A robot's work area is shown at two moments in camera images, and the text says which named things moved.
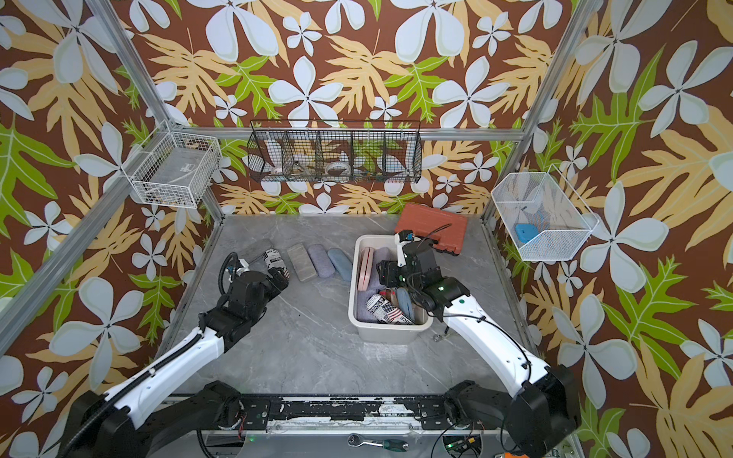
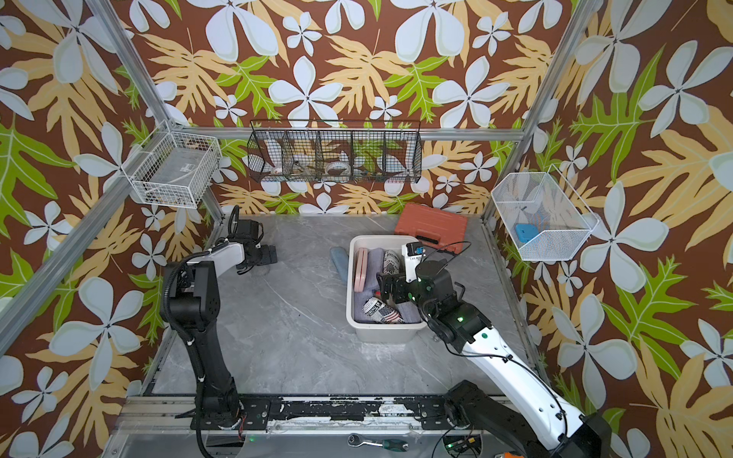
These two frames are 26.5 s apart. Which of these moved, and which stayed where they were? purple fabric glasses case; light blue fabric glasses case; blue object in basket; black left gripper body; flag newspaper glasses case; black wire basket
Moved: purple fabric glasses case; black left gripper body
Stayed: blue object in basket; flag newspaper glasses case; light blue fabric glasses case; black wire basket
